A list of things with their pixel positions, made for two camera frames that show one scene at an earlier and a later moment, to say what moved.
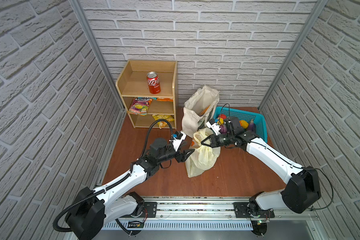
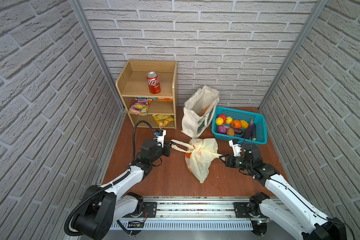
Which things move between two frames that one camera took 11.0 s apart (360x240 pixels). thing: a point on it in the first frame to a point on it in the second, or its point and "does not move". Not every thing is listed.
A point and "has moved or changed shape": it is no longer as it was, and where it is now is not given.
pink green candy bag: [139, 106] does not move
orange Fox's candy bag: [164, 99] does not move
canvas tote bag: [200, 110] does not move
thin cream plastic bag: [201, 157] has moved or changed shape
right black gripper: [206, 139] to [229, 163]
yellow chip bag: [169, 118] does not move
